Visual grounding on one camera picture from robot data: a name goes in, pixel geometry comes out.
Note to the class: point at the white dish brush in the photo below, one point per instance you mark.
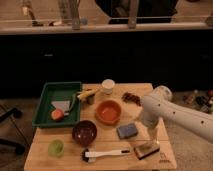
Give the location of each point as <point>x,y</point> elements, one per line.
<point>90,156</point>

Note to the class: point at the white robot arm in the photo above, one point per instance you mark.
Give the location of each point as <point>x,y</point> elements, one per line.
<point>157,104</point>

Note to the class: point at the orange toy carrot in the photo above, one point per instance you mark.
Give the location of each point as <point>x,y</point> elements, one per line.
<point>57,115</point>

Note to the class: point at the dark brown grape bunch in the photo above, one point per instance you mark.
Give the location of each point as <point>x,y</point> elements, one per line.
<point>130,97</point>

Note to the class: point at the small green cup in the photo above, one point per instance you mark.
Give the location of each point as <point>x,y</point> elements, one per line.
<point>56,148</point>

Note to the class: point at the wooden block brush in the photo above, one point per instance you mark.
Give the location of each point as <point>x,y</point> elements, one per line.
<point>146,149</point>

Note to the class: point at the green plastic tray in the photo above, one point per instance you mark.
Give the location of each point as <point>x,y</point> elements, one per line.
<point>58,95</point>

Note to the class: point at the orange bowl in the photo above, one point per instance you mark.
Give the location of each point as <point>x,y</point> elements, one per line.
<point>108,112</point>

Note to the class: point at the black office chair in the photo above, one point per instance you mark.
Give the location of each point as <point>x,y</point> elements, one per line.
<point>11,115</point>

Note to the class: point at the blue sponge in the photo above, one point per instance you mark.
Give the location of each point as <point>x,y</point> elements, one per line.
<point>127,131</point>

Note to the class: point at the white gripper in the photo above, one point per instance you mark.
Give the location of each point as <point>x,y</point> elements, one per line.
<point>150,121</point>

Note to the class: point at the white paper cup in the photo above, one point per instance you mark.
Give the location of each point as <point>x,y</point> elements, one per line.
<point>107,86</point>

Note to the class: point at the grey cloth piece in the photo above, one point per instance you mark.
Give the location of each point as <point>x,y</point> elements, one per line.
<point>63,105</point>

